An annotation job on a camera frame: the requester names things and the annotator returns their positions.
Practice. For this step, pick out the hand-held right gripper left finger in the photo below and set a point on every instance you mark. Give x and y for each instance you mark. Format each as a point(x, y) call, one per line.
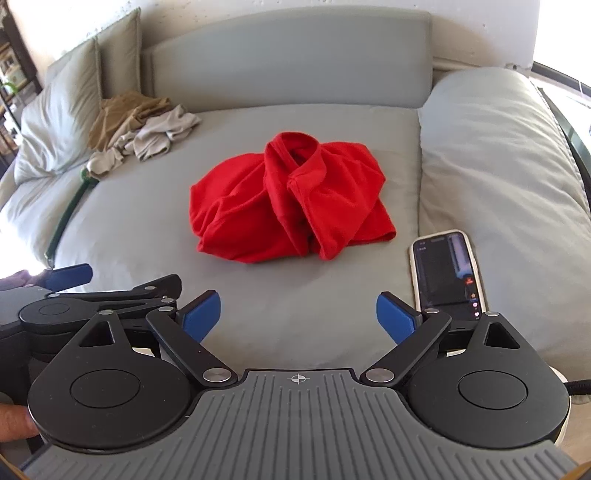
point(203, 316)

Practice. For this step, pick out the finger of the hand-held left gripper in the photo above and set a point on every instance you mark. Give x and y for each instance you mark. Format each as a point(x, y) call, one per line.
point(69, 276)
point(138, 290)

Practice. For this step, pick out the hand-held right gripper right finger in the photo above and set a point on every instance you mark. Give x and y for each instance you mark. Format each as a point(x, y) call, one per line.
point(395, 321)

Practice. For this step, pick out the red t-shirt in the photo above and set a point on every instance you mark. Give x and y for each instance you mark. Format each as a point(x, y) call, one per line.
point(240, 207)

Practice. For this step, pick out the person's left hand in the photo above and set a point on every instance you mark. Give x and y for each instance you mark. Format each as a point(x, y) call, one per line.
point(16, 421)

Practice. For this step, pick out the smartphone in white case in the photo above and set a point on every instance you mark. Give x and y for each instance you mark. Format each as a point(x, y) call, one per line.
point(445, 272)

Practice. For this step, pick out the pale beige crumpled garment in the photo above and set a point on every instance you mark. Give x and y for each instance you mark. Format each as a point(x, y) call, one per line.
point(104, 164)

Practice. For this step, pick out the light grey crumpled garment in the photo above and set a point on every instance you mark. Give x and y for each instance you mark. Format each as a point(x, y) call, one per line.
point(161, 131)

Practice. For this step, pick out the pale grey back cushion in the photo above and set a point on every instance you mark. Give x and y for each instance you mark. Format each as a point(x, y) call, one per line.
point(117, 50)
point(55, 115)

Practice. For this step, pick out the dark bookshelf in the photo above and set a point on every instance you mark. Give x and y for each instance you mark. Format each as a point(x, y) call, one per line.
point(14, 46)

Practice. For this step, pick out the grey sofa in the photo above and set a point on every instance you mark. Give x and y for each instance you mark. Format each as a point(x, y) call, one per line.
point(295, 69)

